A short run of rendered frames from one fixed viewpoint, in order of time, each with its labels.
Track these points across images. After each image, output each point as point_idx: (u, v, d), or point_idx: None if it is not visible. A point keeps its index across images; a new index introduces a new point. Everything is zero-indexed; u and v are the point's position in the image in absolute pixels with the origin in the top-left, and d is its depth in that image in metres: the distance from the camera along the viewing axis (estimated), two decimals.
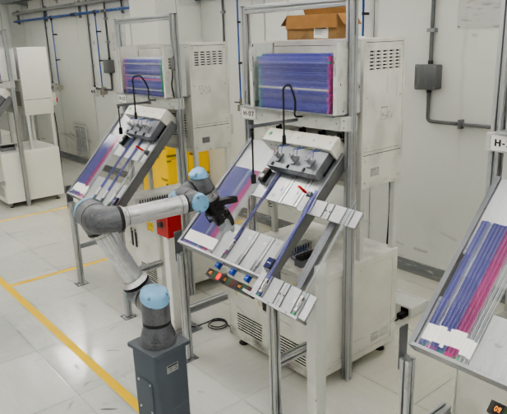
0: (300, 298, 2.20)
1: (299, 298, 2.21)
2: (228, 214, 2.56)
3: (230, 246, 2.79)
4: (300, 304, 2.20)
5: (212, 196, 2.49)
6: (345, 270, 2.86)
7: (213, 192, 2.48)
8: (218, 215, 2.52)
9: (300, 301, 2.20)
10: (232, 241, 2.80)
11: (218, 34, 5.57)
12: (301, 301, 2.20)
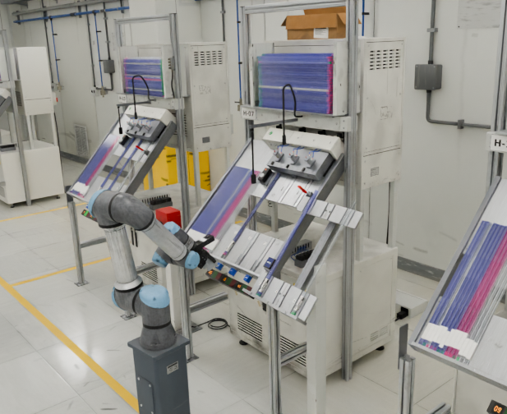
0: (300, 298, 2.20)
1: (299, 298, 2.21)
2: (207, 255, 2.68)
3: (229, 247, 2.79)
4: (300, 304, 2.20)
5: (188, 246, 2.59)
6: (345, 270, 2.86)
7: (188, 241, 2.59)
8: None
9: (300, 301, 2.20)
10: (232, 243, 2.79)
11: (218, 34, 5.57)
12: (301, 301, 2.20)
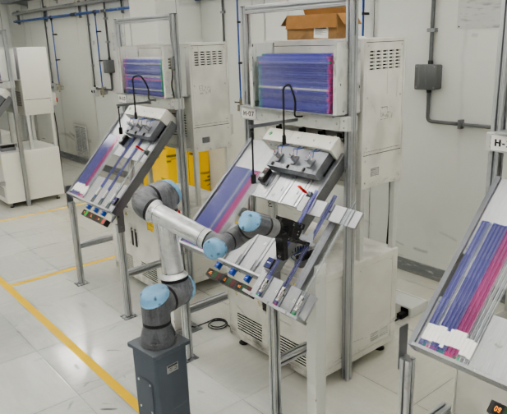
0: (300, 298, 2.20)
1: (299, 298, 2.21)
2: None
3: (279, 296, 2.28)
4: (300, 304, 2.20)
5: None
6: (345, 270, 2.86)
7: None
8: None
9: (300, 301, 2.20)
10: (282, 290, 2.28)
11: (218, 34, 5.57)
12: (301, 301, 2.20)
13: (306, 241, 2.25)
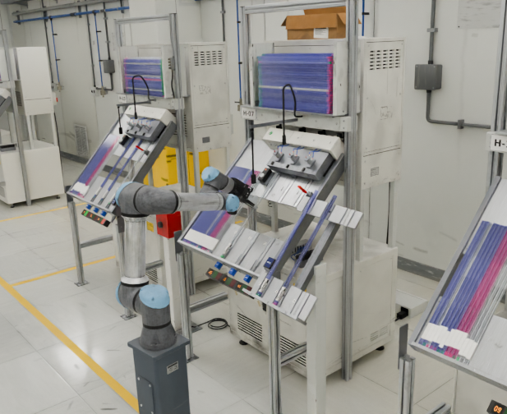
0: (228, 245, 2.79)
1: (228, 245, 2.79)
2: None
3: (279, 296, 2.28)
4: (228, 249, 2.78)
5: None
6: (345, 270, 2.86)
7: None
8: None
9: (228, 246, 2.78)
10: (282, 290, 2.28)
11: (218, 34, 5.57)
12: (228, 247, 2.78)
13: (252, 203, 2.79)
